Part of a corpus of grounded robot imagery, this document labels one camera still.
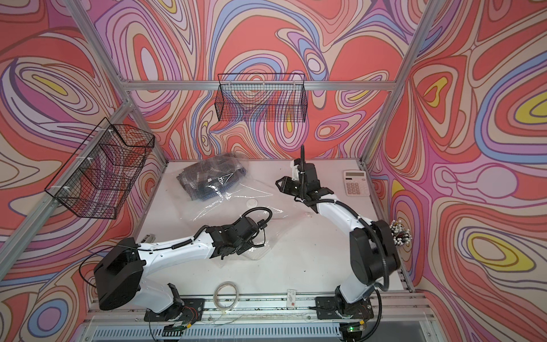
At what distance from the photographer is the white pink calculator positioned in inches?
42.0

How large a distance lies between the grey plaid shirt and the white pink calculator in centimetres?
→ 55

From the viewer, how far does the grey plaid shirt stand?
1041 mm
